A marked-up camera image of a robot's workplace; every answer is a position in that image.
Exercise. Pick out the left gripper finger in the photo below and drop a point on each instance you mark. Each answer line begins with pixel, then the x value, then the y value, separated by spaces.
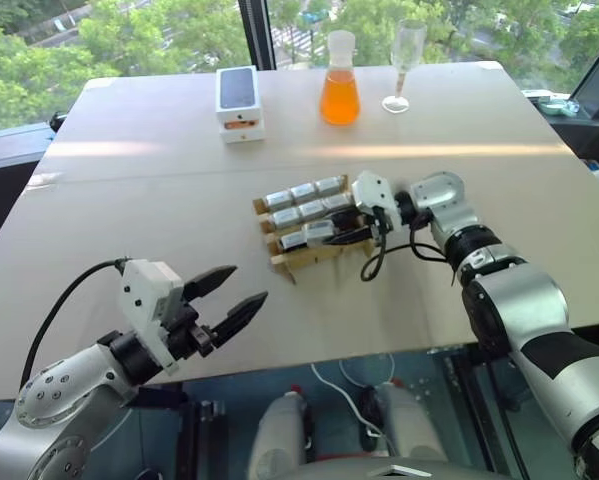
pixel 241 315
pixel 211 279

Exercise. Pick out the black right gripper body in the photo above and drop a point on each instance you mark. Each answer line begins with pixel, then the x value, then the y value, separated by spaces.
pixel 366 222

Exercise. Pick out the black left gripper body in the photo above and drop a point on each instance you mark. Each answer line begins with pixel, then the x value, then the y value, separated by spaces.
pixel 186 332

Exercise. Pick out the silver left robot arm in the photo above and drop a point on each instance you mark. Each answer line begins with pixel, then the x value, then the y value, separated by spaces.
pixel 54 400

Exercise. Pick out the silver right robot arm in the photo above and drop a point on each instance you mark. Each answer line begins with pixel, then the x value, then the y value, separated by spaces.
pixel 521 300

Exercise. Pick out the wooden battery tray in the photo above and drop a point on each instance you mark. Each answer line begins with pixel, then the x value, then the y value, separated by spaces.
pixel 309 257

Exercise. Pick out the glass flask orange liquid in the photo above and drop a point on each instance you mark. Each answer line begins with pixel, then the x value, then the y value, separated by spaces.
pixel 340 97

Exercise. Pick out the white robot left leg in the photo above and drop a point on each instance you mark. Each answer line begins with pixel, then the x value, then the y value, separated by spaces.
pixel 279 435

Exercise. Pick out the white robot leg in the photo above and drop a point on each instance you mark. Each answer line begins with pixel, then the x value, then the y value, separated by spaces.
pixel 411 422
pixel 279 435

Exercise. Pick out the white phone box orange dot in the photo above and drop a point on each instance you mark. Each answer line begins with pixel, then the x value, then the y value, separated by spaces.
pixel 244 134

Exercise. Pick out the white phone box black print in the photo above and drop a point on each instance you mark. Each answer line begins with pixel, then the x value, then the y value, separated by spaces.
pixel 238 90

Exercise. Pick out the clear champagne glass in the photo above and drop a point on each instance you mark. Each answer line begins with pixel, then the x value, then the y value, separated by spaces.
pixel 404 55

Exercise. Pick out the white robot right leg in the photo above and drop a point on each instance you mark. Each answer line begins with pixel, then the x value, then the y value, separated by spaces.
pixel 411 422

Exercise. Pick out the silver robot torso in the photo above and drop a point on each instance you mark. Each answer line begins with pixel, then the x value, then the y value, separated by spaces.
pixel 389 470

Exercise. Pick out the black knob at table edge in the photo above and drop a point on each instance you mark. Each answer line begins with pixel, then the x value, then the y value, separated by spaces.
pixel 57 121

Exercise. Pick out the teal items on sill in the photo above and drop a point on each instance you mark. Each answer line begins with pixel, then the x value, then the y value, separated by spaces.
pixel 554 104

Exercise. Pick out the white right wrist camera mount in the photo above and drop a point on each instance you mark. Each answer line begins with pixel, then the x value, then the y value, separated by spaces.
pixel 376 197

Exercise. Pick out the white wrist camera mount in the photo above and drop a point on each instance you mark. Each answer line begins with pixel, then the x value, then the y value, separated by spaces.
pixel 376 197
pixel 146 295

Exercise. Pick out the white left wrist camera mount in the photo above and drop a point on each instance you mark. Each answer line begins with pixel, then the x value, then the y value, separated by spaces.
pixel 146 295

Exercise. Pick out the black table frame leg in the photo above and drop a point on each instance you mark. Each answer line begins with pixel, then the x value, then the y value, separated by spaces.
pixel 204 440

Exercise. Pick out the dark window frame post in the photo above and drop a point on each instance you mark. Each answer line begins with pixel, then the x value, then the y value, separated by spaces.
pixel 256 32

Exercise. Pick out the dark slanted window frame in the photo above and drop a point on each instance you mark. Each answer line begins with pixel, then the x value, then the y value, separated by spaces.
pixel 596 107

